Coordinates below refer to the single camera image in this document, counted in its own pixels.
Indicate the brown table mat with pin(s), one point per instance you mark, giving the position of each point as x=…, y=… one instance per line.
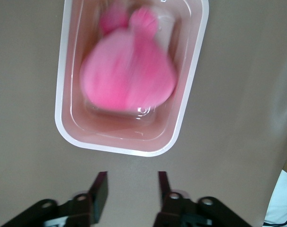
x=20, y=71

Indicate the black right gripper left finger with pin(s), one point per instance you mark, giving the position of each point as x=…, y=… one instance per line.
x=98, y=201

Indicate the pink plastic box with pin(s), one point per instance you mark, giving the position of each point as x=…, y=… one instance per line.
x=67, y=94

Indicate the pink plush toy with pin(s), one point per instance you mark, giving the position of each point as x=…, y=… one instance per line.
x=127, y=71

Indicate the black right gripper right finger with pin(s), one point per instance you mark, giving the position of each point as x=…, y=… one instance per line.
x=172, y=208

